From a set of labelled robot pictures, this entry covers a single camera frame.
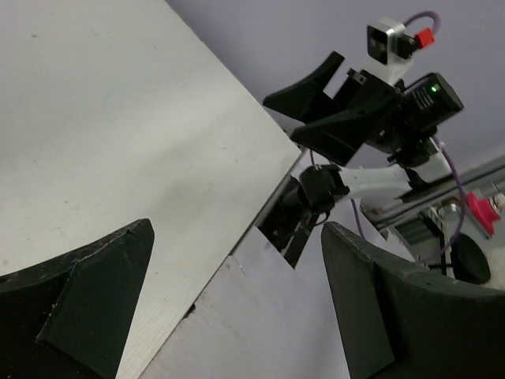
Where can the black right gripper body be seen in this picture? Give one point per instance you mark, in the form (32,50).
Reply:
(405,135)

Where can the pink knob fixture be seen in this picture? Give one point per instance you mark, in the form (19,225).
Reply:
(486,210)

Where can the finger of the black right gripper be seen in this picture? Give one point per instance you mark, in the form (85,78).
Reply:
(306,100)
(339,136)

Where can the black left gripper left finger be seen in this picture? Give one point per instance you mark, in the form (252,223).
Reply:
(70,316)

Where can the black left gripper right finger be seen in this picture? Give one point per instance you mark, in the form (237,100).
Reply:
(399,320)

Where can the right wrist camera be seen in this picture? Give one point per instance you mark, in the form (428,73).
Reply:
(390,48)

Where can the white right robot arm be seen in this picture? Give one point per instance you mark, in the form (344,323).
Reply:
(310,197)

